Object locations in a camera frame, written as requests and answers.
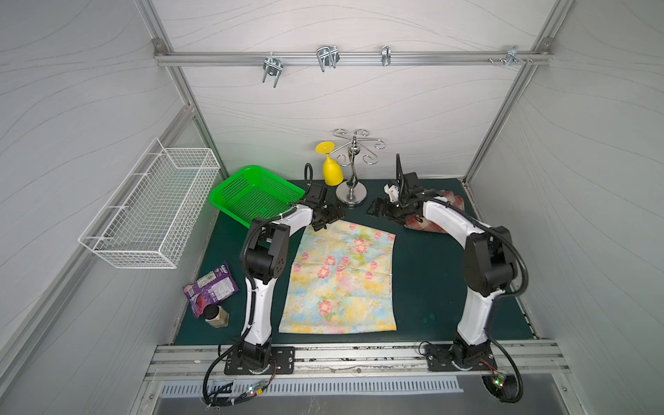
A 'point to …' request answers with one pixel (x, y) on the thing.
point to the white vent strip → (252, 388)
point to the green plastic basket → (252, 193)
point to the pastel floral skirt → (341, 281)
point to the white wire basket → (150, 218)
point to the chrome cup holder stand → (353, 192)
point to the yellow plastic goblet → (333, 175)
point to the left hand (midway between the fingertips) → (336, 217)
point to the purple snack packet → (210, 290)
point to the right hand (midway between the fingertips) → (375, 213)
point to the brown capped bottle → (216, 316)
